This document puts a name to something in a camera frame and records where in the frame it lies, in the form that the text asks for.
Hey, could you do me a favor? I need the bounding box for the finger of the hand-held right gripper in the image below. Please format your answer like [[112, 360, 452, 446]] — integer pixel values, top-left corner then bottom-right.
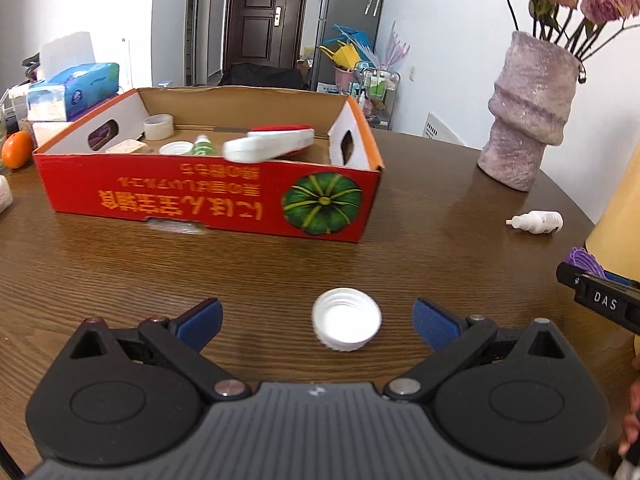
[[555, 259, 640, 302]]

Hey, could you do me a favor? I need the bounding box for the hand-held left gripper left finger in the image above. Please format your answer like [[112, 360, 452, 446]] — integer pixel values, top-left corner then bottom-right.
[[64, 298, 253, 404]]

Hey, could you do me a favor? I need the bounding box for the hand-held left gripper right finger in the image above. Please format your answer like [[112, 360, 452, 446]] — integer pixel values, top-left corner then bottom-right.
[[382, 297, 579, 404]]

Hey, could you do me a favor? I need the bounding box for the orange printed cardboard box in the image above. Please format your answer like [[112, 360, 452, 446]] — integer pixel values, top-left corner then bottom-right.
[[32, 85, 386, 246]]

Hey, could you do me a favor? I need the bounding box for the red and white lint brush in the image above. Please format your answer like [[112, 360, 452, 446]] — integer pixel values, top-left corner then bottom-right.
[[222, 124, 316, 164]]

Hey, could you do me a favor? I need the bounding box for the person's right hand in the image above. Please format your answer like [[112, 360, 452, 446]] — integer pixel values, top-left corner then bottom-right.
[[617, 377, 640, 459]]

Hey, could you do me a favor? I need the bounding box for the yellow bag with purple print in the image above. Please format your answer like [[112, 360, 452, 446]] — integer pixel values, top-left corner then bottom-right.
[[569, 129, 640, 282]]

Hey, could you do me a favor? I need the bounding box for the small white dropper bottle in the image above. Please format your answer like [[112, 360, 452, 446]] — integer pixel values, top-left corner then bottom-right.
[[504, 209, 565, 235]]

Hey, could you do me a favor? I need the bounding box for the small green bottle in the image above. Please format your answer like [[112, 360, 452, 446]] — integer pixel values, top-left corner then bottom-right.
[[192, 133, 219, 157]]

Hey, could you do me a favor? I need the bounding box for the small beige box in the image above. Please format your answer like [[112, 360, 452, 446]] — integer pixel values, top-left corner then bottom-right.
[[104, 138, 149, 155]]

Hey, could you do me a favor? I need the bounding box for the pink textured vase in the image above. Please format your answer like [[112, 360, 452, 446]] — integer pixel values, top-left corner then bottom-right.
[[476, 30, 584, 193]]

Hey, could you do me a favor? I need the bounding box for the white leaning board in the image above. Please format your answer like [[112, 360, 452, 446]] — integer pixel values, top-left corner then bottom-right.
[[422, 112, 466, 146]]

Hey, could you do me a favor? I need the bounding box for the white tape roll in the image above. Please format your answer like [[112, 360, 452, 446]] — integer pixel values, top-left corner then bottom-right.
[[143, 113, 175, 141]]

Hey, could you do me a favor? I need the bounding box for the metal rack cart with bottles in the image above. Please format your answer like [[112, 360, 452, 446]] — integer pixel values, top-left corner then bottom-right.
[[349, 67, 401, 129]]

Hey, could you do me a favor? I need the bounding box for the white tissue pack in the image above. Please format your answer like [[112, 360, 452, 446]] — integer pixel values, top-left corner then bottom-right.
[[30, 120, 77, 149]]

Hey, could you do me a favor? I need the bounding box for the orange fruit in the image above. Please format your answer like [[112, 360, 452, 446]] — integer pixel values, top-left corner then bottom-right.
[[1, 130, 35, 170]]

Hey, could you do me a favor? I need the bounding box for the black folding chair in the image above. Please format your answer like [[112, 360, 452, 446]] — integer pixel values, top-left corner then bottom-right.
[[218, 62, 306, 92]]

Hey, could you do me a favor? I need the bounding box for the pink plastic bucket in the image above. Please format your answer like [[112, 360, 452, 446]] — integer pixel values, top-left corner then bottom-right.
[[333, 65, 357, 94]]

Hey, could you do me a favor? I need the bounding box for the blue tissue pack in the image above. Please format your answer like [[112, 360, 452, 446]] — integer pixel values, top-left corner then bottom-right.
[[27, 62, 121, 122]]

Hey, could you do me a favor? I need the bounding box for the purple folding hanger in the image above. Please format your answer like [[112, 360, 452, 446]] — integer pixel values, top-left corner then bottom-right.
[[382, 19, 411, 69]]

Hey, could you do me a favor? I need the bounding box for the white plastic container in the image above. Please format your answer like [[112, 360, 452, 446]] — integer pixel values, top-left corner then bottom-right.
[[7, 82, 31, 121]]

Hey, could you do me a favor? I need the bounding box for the blue clothes hanger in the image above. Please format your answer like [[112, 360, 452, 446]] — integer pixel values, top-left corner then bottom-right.
[[319, 23, 374, 59]]

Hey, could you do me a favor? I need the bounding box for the white tissue sheet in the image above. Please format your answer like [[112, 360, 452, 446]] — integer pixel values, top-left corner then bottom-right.
[[38, 31, 96, 81]]

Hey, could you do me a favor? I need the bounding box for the dark brown door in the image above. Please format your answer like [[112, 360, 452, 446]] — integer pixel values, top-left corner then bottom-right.
[[222, 0, 311, 74]]

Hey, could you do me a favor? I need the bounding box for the grey refrigerator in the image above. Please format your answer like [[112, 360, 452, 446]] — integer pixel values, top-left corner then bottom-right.
[[309, 0, 389, 94]]

